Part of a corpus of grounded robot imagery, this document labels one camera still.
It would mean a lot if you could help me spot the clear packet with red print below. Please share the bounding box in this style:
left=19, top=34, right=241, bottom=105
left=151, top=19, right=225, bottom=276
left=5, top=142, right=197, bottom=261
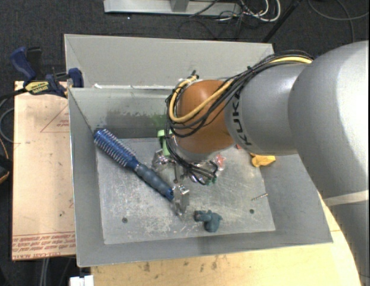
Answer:
left=213, top=154, right=228, bottom=172

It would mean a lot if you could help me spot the blue hairbrush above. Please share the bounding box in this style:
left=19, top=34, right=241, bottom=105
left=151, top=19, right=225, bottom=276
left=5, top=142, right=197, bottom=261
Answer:
left=92, top=128, right=175, bottom=203

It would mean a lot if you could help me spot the brown cardboard board, red print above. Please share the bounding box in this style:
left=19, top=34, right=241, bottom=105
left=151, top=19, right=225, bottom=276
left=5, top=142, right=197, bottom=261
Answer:
left=11, top=80, right=77, bottom=262

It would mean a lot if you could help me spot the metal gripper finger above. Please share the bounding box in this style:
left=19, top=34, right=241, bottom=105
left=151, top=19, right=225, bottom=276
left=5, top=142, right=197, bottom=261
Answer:
left=172, top=185, right=183, bottom=217
left=181, top=185, right=191, bottom=213

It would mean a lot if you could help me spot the yellow soft thing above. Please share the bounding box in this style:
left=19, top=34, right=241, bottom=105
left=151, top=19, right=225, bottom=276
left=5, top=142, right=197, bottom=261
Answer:
left=250, top=153, right=276, bottom=168

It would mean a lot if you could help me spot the grey metal bin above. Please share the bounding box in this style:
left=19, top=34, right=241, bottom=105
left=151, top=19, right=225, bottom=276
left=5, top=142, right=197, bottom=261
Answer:
left=64, top=33, right=334, bottom=268

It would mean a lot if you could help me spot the clear crumpled plastic wrapper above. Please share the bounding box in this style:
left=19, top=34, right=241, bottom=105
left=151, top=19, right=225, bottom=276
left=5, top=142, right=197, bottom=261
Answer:
left=151, top=148, right=175, bottom=173

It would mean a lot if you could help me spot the light green block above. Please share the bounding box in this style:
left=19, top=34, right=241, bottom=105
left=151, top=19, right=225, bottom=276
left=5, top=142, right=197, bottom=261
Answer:
left=156, top=129, right=173, bottom=158

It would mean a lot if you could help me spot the dark blue-grey toy animal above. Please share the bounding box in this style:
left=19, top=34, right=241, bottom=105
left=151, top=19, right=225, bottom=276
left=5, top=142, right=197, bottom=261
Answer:
left=193, top=209, right=224, bottom=234

